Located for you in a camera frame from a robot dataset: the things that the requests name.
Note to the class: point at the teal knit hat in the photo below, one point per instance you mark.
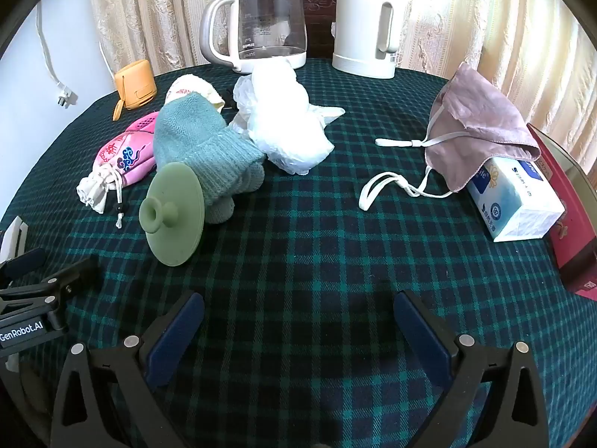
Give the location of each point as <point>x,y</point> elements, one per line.
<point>196,135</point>

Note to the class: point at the cream patterned curtain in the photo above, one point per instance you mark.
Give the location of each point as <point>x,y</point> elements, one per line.
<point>154,9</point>

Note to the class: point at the red box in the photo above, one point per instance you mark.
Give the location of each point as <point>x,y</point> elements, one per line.
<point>576,252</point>

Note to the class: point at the white plastic bag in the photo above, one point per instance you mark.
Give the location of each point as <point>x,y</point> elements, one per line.
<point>280,116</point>

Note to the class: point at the orange cylindrical speaker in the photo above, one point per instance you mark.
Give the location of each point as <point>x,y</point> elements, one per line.
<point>135,84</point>

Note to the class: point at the white foam block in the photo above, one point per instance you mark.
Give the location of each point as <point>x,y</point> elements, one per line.
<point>10,235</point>

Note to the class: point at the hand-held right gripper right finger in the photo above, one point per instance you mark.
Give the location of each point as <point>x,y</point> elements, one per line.
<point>422,340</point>

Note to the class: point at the dark wooden chair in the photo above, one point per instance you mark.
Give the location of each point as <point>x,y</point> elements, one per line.
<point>322,23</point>

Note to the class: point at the green silicone lid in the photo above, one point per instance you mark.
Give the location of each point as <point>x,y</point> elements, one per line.
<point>179,224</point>

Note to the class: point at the white thermos jug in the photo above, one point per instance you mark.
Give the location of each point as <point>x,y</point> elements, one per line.
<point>359,23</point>

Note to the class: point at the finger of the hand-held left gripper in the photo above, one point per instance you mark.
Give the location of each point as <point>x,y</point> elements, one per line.
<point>70,276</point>
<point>23,261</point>

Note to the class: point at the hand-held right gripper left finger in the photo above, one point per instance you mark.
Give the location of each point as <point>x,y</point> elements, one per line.
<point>172,338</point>

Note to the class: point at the blue and white tissue pack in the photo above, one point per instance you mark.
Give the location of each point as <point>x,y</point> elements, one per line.
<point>513,200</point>

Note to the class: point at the pink face mask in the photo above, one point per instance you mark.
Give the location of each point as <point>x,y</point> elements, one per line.
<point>475,126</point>

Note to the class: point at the cream cloth item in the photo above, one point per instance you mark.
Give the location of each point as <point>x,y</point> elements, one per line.
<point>191,85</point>

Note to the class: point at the green plaid tablecloth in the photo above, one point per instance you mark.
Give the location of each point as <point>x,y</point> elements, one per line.
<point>326,242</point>

